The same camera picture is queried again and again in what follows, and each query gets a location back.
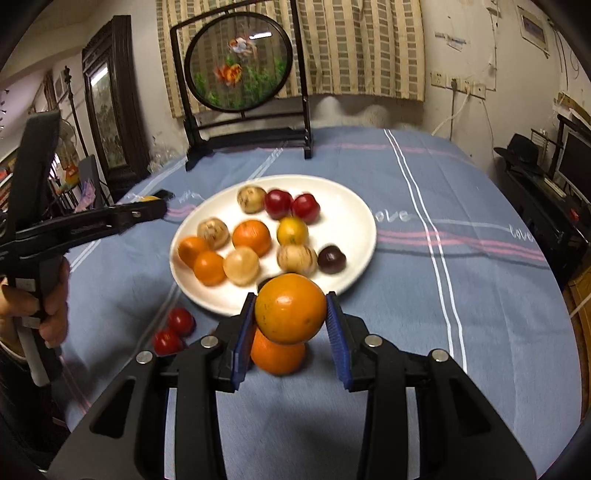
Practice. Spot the white fluffy cushion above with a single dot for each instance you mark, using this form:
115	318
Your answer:
346	110

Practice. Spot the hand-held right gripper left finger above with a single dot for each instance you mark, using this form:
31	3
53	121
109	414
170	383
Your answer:
244	344

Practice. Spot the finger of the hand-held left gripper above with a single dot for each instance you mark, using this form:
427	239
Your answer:
115	218

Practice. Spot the striped beige curtain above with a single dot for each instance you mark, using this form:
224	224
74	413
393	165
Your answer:
364	46

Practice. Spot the white round plate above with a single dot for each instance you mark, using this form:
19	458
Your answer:
351	230

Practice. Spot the yellow-orange tangerine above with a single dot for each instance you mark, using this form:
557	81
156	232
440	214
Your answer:
292	230

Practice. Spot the large brown pear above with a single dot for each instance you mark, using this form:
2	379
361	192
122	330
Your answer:
297	258

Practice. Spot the pale tan round fruit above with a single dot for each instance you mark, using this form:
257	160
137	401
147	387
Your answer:
240	265

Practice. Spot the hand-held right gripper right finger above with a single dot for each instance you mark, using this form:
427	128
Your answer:
336	341

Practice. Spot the large orange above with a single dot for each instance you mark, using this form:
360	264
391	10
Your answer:
290	307

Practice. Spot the dark framed painting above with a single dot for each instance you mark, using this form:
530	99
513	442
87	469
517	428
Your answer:
108	120

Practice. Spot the dark coat stand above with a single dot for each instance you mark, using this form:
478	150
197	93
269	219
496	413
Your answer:
70	101

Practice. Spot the blue striped tablecloth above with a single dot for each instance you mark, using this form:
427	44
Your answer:
438	300

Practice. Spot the dark purple round fruit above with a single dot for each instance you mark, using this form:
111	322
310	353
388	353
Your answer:
331	260

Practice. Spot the dark chair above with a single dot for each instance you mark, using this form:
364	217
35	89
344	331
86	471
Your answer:
90	180

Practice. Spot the black monitor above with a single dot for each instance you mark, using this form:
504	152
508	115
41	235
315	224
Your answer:
575	166

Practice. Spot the wall socket strip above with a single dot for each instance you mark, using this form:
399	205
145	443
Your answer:
459	85

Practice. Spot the red round fruit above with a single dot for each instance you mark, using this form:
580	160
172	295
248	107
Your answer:
180	321
167	342
305	207
277	204

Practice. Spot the wall electrical panel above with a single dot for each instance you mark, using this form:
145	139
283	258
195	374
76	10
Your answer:
533	27

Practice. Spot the standing fan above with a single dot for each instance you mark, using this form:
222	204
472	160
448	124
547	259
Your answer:
67	134

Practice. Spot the round goldfish screen on stand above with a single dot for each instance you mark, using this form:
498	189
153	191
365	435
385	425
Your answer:
240	60

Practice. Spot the black hat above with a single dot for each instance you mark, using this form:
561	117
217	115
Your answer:
521	150

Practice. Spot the black remote control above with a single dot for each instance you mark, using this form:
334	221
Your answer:
166	194

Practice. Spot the person's left hand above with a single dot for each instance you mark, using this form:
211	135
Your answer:
53	314

